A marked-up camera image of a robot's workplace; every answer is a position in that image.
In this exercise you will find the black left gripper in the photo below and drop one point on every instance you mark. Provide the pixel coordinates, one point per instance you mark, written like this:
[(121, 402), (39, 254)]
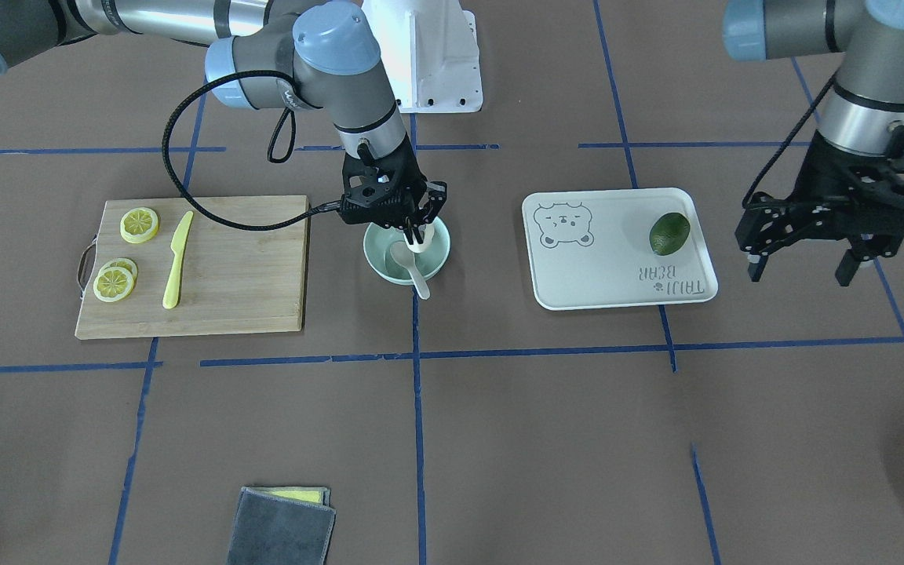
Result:
[(830, 177)]

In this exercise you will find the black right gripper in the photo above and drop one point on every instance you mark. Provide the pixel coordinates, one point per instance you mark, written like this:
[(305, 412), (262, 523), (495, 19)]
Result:
[(413, 182)]

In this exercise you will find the beige spoon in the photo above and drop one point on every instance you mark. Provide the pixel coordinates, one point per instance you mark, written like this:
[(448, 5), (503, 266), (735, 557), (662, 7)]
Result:
[(403, 256)]

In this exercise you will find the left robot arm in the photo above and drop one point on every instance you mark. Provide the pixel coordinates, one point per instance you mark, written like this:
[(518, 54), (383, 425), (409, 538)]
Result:
[(862, 105)]

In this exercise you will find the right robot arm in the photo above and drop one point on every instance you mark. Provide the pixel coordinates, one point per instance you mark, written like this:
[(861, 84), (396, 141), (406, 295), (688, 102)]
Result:
[(293, 55)]

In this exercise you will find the light green bowl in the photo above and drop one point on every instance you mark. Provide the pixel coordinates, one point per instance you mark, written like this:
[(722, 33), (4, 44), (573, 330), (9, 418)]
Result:
[(378, 241)]

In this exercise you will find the green avocado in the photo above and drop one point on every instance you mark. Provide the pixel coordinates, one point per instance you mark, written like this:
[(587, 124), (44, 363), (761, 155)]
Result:
[(669, 233)]

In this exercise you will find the white bear tray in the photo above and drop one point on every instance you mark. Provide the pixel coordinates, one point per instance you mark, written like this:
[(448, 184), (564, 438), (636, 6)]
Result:
[(591, 249)]

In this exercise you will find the bamboo cutting board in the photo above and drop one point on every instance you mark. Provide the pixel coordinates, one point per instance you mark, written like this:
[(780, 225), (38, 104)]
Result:
[(234, 282)]

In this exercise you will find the yellow plastic knife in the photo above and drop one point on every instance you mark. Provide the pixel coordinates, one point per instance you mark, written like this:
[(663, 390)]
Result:
[(171, 295)]

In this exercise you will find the lemon slice top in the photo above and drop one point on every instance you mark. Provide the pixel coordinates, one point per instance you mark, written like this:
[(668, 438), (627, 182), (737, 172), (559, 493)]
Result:
[(139, 225)]

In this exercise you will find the yellow sponge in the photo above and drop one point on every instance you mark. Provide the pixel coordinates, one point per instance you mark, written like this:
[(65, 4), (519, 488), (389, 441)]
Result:
[(311, 495)]

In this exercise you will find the lemon slice behind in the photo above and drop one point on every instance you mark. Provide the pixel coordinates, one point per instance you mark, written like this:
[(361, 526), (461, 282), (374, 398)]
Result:
[(122, 262)]

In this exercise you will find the grey cloth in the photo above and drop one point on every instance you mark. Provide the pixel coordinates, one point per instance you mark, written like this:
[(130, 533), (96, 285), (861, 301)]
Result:
[(272, 530)]

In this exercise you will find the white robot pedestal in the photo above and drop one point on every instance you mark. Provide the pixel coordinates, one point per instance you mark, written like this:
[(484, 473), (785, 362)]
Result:
[(431, 54)]

